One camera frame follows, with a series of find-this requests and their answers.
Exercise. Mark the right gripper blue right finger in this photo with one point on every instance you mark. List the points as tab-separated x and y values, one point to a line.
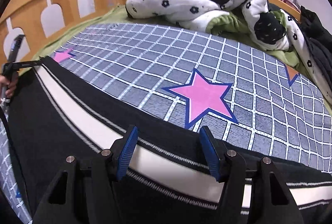
227	167

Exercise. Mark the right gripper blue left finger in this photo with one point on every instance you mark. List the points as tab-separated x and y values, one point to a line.
108	168

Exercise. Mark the black pants with white stripe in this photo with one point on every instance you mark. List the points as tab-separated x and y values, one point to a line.
58	124

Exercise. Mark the left hand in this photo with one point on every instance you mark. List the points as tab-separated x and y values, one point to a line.
10	85

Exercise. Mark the grey checked star bedsheet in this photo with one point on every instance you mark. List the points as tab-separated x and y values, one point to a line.
193	79

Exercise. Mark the black clothes pile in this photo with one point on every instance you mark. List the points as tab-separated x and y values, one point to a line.
318	40

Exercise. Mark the white black floral comforter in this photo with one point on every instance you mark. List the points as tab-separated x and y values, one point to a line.
270	30

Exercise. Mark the wooden bed frame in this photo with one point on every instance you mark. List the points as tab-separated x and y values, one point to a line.
43	20

